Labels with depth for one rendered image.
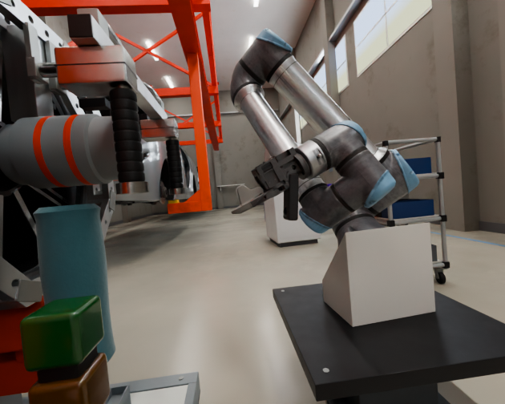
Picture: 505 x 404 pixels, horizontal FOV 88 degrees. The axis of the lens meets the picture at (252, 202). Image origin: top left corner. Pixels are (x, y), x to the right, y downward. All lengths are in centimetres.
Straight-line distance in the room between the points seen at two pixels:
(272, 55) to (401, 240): 71
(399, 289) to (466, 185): 343
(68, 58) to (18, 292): 36
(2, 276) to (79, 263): 11
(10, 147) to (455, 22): 462
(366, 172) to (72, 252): 59
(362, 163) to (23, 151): 67
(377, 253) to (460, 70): 380
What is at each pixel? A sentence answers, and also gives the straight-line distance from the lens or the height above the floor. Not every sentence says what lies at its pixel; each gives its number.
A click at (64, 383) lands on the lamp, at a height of 61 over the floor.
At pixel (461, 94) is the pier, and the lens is 444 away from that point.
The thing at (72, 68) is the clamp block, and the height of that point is 92.
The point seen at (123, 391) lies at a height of 17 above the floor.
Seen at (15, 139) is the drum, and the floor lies 86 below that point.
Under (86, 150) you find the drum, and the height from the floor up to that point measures 84.
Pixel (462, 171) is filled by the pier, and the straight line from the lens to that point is 430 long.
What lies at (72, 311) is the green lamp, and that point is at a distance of 25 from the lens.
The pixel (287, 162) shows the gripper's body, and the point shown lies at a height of 80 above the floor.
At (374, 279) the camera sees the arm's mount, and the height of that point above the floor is 44.
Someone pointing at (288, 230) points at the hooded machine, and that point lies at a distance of 343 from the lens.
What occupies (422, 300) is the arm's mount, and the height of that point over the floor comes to 35.
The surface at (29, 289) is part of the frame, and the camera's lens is 59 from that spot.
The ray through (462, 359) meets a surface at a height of 30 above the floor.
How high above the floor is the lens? 73
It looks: 2 degrees down
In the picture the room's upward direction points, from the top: 5 degrees counter-clockwise
